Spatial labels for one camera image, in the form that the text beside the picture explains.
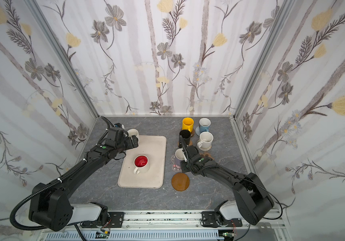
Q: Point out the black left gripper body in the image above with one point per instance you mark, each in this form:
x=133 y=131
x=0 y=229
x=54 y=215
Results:
x=131 y=141

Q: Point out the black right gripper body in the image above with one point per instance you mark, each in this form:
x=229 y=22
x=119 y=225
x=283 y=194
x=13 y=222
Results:
x=189 y=150

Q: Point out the white grey mug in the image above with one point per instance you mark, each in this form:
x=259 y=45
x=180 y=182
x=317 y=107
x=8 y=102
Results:
x=179 y=154

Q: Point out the plain white mug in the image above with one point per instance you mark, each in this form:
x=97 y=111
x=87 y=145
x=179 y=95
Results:
x=133 y=132

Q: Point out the brown paw shaped coaster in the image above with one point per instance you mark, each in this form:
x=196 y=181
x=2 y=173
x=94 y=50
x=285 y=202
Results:
x=207 y=155

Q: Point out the cream woven round coaster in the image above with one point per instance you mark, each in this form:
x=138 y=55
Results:
x=205 y=149

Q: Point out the black mug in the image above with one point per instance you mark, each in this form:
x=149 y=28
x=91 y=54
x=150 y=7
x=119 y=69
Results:
x=186 y=135

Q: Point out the pink flower shaped coaster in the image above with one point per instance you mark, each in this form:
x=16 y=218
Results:
x=176 y=164

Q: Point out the beige plastic tray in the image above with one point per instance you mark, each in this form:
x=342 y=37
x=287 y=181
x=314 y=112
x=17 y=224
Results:
x=152 y=174

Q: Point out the white mug red inside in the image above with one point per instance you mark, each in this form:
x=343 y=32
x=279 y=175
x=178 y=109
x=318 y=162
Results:
x=142 y=165

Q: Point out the blue grey woven coaster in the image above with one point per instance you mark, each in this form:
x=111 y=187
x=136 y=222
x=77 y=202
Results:
x=197 y=131

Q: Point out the light brown cork coaster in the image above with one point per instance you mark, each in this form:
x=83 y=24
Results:
x=180 y=182

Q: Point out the white speckled mug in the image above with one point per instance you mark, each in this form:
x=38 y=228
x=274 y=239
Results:
x=205 y=140

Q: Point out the yellow mug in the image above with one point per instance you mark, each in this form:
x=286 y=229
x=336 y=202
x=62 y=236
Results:
x=188 y=124

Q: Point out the blue floral mug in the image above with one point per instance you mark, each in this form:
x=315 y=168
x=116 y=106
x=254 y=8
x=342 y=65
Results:
x=204 y=125

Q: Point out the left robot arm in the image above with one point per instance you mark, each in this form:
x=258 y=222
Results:
x=51 y=207

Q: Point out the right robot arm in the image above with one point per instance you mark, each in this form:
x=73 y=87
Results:
x=252 y=199

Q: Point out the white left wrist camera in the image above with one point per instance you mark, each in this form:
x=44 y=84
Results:
x=119 y=125

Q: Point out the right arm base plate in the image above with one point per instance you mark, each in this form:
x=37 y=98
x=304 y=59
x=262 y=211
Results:
x=213 y=219

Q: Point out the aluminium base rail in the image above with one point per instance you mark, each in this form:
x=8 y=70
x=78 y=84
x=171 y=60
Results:
x=172 y=225

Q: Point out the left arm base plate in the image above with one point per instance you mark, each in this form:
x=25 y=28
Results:
x=112 y=219

